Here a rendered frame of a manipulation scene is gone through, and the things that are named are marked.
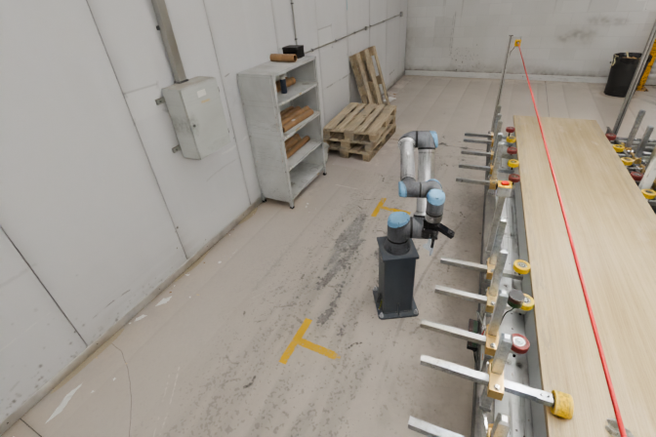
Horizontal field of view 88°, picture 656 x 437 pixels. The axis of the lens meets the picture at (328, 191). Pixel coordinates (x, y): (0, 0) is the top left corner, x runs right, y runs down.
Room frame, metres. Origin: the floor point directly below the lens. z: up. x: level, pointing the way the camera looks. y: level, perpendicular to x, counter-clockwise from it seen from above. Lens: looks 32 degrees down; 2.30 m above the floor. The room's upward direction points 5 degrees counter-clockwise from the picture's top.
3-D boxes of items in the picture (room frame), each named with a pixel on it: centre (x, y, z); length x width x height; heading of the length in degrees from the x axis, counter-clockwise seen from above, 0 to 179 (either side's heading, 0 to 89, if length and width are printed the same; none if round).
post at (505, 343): (0.73, -0.59, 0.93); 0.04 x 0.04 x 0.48; 65
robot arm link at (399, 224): (1.88, -0.48, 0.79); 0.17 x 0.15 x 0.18; 78
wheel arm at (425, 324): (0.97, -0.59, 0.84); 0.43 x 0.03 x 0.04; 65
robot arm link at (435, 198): (1.48, -0.56, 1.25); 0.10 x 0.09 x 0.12; 168
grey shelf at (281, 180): (3.86, 0.41, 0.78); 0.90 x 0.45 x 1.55; 151
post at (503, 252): (1.19, -0.80, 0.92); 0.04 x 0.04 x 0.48; 65
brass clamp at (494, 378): (0.71, -0.58, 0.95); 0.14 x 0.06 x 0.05; 155
